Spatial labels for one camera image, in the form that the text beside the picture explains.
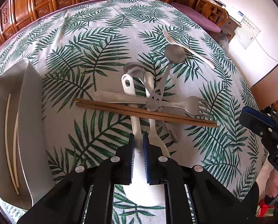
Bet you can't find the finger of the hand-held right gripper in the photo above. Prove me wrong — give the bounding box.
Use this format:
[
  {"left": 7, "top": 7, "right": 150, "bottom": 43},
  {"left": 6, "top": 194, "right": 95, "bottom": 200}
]
[
  {"left": 239, "top": 115, "right": 273, "bottom": 138},
  {"left": 243, "top": 106, "right": 277, "bottom": 127}
]

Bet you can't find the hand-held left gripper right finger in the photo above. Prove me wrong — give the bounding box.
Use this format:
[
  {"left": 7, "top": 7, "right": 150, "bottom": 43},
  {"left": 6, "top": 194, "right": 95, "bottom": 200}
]
[{"left": 142, "top": 134, "right": 258, "bottom": 224}]

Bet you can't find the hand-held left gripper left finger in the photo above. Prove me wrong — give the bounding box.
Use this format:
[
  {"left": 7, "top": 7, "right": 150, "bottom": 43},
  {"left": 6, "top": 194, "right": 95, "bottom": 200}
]
[{"left": 18, "top": 133, "right": 135, "bottom": 224}]

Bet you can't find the white spoon with handle hole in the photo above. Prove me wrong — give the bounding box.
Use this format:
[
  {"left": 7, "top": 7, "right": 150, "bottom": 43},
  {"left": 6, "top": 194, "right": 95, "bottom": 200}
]
[{"left": 121, "top": 73, "right": 165, "bottom": 208}]

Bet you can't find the plain metal spoon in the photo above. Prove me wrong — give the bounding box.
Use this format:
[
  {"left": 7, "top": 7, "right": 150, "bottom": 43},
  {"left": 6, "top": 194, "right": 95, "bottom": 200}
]
[{"left": 123, "top": 63, "right": 179, "bottom": 143}]

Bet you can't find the metal spoon with smiley handle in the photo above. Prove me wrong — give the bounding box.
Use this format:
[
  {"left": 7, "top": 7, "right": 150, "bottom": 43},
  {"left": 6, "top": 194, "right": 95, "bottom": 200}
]
[{"left": 146, "top": 45, "right": 186, "bottom": 112}]

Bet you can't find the person's right hand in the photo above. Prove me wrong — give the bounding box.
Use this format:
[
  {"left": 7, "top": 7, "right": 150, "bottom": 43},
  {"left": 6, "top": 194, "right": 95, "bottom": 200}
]
[{"left": 265, "top": 169, "right": 278, "bottom": 199}]

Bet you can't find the large metal fork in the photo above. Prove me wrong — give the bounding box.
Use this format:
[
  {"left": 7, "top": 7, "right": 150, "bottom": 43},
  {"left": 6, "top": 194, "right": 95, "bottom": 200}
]
[{"left": 93, "top": 91, "right": 211, "bottom": 119}]

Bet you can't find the small red box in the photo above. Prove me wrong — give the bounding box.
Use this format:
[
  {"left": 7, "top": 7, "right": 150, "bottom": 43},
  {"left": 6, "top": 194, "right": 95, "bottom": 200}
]
[{"left": 256, "top": 204, "right": 275, "bottom": 218}]

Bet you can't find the brown wooden chopstick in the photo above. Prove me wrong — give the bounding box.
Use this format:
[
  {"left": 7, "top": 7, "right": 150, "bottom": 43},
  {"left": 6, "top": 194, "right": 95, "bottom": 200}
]
[
  {"left": 73, "top": 97, "right": 217, "bottom": 125},
  {"left": 75, "top": 102, "right": 220, "bottom": 129}
]

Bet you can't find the slim silver fork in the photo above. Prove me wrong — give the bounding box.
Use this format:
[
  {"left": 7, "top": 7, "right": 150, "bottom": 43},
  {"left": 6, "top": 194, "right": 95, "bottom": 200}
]
[{"left": 162, "top": 27, "right": 216, "bottom": 70}]

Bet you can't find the white appliance box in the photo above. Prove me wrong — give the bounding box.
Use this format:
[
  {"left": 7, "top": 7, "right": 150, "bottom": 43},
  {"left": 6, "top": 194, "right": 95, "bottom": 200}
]
[{"left": 225, "top": 4, "right": 245, "bottom": 23}]

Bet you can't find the grey divided utensil tray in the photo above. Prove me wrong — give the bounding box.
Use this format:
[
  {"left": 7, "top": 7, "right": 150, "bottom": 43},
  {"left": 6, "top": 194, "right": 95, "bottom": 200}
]
[{"left": 0, "top": 58, "right": 56, "bottom": 211}]

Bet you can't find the purple seat cushion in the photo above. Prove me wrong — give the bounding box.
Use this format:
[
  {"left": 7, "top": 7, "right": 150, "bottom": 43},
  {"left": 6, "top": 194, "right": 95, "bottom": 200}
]
[{"left": 170, "top": 2, "right": 221, "bottom": 33}]

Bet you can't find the carved wooden bench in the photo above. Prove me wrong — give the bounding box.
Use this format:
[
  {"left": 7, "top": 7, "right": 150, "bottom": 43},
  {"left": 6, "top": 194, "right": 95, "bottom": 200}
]
[{"left": 192, "top": 0, "right": 243, "bottom": 43}]

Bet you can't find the palm leaf printed tablecloth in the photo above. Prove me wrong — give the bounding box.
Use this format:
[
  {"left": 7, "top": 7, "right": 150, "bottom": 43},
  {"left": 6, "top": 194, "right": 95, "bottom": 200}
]
[{"left": 0, "top": 0, "right": 269, "bottom": 224}]

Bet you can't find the white chopstick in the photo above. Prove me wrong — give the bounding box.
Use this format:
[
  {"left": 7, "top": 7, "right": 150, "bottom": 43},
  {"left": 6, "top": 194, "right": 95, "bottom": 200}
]
[
  {"left": 4, "top": 94, "right": 20, "bottom": 195},
  {"left": 12, "top": 112, "right": 21, "bottom": 188}
]

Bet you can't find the white wall cable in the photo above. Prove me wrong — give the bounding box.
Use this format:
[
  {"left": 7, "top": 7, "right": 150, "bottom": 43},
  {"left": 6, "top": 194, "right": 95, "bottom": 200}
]
[{"left": 255, "top": 35, "right": 278, "bottom": 64}]

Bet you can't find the white slim-handled spoon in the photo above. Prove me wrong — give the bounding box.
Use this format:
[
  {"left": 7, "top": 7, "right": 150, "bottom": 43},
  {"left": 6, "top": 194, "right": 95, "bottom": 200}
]
[{"left": 144, "top": 72, "right": 171, "bottom": 157}]

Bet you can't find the white paper wall notice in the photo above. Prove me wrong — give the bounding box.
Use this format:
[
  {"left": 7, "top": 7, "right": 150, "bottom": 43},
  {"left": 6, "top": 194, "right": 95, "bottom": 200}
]
[{"left": 234, "top": 21, "right": 262, "bottom": 50}]

